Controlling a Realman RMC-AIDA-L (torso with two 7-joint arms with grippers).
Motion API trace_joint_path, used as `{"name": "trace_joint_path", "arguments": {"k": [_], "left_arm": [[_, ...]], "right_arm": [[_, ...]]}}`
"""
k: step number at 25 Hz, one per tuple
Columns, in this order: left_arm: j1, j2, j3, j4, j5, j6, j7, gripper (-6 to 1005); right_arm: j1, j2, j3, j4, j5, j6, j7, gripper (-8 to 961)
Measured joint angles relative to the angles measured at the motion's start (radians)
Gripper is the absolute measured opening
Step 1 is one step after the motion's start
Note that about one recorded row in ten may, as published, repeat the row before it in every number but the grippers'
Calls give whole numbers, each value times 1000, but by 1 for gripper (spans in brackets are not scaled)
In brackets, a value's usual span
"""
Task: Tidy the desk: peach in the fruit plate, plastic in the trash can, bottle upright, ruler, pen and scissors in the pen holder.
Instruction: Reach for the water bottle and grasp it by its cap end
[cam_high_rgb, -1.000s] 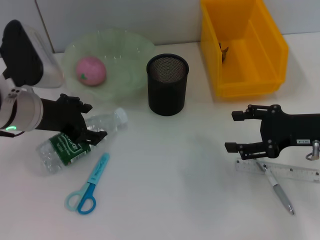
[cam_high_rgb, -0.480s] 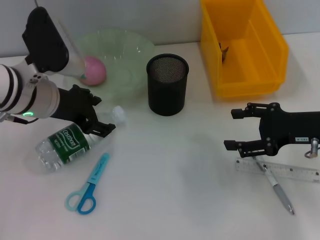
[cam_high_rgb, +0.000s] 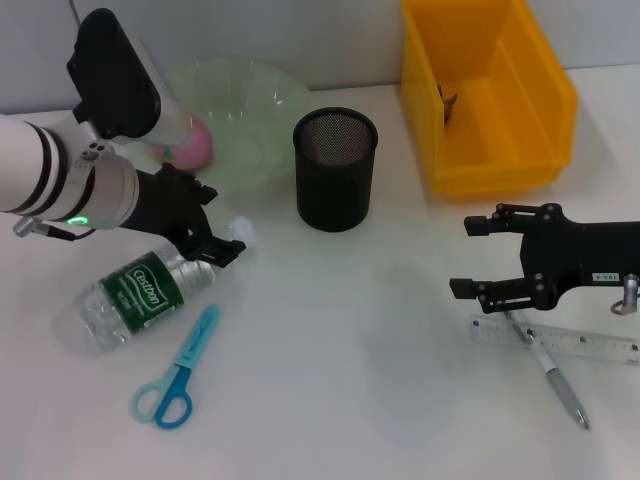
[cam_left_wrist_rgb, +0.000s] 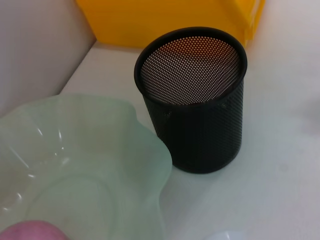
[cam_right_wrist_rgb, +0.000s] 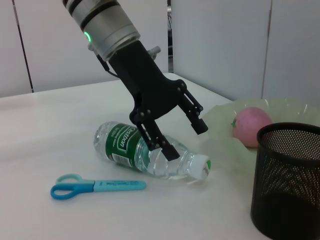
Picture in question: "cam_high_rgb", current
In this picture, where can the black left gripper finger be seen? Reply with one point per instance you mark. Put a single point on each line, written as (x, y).
(207, 192)
(220, 250)

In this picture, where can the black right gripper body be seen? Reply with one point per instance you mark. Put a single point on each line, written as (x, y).
(575, 260)

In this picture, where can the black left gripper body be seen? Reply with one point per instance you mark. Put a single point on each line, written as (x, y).
(165, 205)

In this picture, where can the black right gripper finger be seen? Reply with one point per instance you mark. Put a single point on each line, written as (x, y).
(480, 287)
(482, 226)

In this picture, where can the pink peach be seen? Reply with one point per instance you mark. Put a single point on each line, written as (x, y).
(197, 147)

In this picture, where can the clear water bottle green label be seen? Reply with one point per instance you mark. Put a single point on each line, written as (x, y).
(135, 300)

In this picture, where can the translucent green plastic fruit plate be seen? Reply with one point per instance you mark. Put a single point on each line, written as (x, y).
(250, 135)

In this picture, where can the clear plastic ruler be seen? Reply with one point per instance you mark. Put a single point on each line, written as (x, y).
(590, 345)

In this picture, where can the silver white pen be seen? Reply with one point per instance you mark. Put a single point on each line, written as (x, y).
(560, 382)

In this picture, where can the black mesh pen holder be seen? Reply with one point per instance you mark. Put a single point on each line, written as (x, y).
(335, 190)

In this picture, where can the blue scissors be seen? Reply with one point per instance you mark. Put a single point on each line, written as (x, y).
(172, 407)

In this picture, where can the yellow plastic bin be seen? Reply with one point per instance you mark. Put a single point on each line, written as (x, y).
(500, 140)

